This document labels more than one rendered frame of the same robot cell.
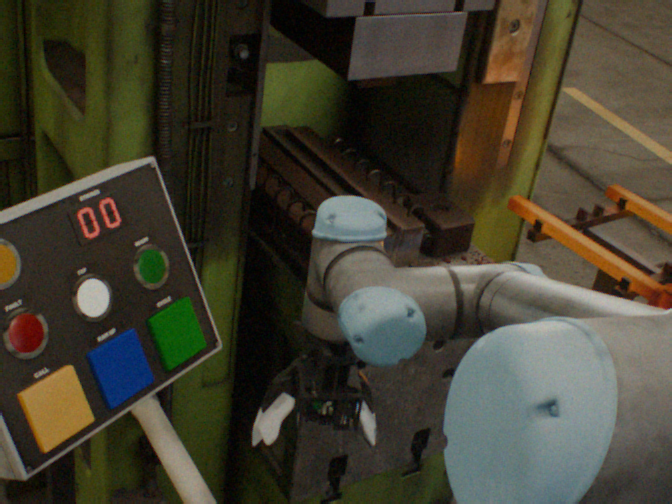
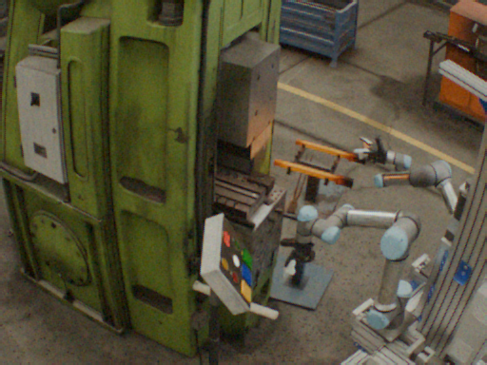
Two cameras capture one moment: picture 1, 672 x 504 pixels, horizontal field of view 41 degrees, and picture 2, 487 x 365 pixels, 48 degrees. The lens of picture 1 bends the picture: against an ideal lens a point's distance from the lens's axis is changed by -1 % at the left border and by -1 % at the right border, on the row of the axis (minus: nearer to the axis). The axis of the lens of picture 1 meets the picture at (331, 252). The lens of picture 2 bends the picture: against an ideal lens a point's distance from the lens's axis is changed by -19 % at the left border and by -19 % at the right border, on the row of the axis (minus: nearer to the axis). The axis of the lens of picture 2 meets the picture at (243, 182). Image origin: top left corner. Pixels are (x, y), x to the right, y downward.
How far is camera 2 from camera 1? 191 cm
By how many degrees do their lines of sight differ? 26
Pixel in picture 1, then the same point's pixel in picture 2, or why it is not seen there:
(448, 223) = (268, 182)
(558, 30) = not seen: hidden behind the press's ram
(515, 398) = (396, 240)
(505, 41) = not seen: hidden behind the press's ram
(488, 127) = not seen: hidden behind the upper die
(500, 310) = (355, 220)
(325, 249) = (306, 222)
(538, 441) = (401, 245)
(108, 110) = (185, 201)
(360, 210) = (310, 210)
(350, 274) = (320, 227)
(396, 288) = (332, 225)
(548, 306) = (368, 218)
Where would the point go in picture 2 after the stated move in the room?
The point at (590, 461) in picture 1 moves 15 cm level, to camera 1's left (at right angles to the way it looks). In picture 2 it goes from (406, 244) to (379, 258)
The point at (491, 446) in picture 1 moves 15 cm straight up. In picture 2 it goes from (393, 248) to (401, 218)
